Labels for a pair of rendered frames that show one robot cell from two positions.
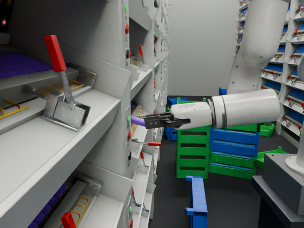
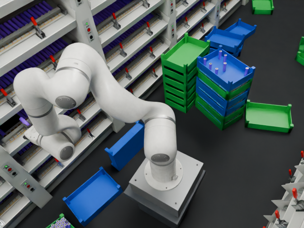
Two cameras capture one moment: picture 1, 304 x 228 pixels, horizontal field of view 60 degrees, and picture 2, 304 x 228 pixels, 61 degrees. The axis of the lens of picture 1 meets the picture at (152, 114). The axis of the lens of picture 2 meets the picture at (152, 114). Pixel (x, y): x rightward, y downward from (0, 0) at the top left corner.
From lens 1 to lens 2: 1.30 m
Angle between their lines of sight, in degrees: 49
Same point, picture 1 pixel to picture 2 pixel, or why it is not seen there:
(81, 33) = not seen: outside the picture
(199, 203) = (116, 147)
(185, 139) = (168, 81)
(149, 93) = not seen: hidden behind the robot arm
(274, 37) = (39, 130)
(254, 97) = (50, 147)
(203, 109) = (33, 140)
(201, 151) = (180, 94)
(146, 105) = not seen: hidden behind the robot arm
